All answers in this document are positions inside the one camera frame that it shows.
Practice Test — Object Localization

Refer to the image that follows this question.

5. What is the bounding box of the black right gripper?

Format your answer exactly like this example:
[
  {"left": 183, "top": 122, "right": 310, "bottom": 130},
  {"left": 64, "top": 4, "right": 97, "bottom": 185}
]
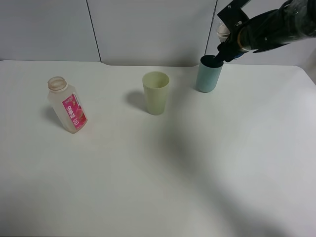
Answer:
[{"left": 214, "top": 26, "right": 247, "bottom": 62}]

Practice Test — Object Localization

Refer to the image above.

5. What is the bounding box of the white cup with blue sleeve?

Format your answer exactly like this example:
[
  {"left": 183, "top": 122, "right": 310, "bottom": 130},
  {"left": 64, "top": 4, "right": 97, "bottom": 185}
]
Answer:
[{"left": 216, "top": 22, "right": 245, "bottom": 60}]

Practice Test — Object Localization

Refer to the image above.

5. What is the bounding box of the clear bottle with pink label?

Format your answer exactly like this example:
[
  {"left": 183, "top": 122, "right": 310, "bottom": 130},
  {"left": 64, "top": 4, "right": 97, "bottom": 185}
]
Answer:
[{"left": 47, "top": 77, "right": 87, "bottom": 134}]

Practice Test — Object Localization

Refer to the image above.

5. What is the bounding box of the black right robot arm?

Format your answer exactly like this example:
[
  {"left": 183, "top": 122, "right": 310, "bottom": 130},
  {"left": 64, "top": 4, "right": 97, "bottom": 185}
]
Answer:
[{"left": 215, "top": 0, "right": 316, "bottom": 62}]

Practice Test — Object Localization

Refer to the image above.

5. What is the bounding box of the teal green plastic cup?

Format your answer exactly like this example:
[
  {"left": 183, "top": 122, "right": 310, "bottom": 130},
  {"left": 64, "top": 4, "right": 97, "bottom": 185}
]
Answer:
[{"left": 196, "top": 55, "right": 224, "bottom": 93}]

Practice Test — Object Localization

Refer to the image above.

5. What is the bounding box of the pale yellow plastic cup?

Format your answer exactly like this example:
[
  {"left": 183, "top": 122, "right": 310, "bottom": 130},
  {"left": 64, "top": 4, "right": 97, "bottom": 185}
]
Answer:
[{"left": 142, "top": 71, "right": 170, "bottom": 116}]

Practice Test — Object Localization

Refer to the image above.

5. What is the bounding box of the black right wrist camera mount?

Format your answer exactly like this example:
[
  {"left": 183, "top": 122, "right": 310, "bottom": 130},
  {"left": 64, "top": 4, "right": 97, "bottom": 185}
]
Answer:
[{"left": 217, "top": 0, "right": 251, "bottom": 34}]

